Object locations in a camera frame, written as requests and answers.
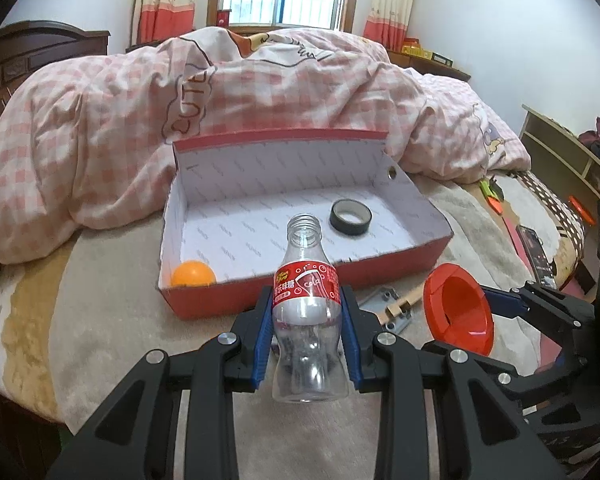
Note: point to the black tape roll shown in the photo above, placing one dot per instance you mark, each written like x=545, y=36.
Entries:
x=336, y=222

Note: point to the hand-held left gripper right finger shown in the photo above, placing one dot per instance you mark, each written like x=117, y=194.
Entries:
x=352, y=340

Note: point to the grey plastic plate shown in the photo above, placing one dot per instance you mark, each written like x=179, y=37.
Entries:
x=375, y=302

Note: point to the pink checked quilt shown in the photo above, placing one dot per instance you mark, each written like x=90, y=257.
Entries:
x=105, y=135

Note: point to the small red box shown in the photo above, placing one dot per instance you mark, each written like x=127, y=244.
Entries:
x=223, y=17

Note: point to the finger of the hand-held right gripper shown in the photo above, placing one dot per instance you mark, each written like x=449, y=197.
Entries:
x=502, y=304
x=535, y=382

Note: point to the dark wooden headboard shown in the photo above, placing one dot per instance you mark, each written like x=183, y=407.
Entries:
x=10, y=60

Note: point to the wooden desk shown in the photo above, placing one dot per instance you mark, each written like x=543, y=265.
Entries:
x=430, y=67

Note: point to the clear plastic bottle red label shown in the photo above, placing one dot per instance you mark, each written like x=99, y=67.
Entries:
x=307, y=310

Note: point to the yellow boxes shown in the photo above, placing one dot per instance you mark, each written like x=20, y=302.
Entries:
x=422, y=51

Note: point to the notched wooden block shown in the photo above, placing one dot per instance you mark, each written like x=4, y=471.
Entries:
x=395, y=310

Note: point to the brown dotted bed sheet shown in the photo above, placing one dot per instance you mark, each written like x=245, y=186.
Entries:
x=555, y=210

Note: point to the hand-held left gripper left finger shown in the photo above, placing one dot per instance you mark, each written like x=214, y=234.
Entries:
x=262, y=340

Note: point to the green utility knife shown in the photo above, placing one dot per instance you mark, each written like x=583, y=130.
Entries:
x=487, y=187

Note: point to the beige wooden shelf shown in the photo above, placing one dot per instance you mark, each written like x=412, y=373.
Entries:
x=555, y=140

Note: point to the cream and red curtain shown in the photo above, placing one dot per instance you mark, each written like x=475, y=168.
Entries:
x=165, y=5
x=387, y=10

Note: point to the orange plastic disc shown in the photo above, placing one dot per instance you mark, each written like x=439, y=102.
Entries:
x=582, y=209

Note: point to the beige fleece blanket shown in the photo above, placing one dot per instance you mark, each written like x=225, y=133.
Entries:
x=105, y=310

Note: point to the red cardboard box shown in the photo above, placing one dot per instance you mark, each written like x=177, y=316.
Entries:
x=260, y=195

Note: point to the orange ball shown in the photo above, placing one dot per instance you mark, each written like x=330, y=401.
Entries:
x=194, y=274

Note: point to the red plastic funnel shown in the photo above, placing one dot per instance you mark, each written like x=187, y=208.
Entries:
x=460, y=310

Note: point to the black remote control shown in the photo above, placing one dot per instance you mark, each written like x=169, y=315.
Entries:
x=535, y=255

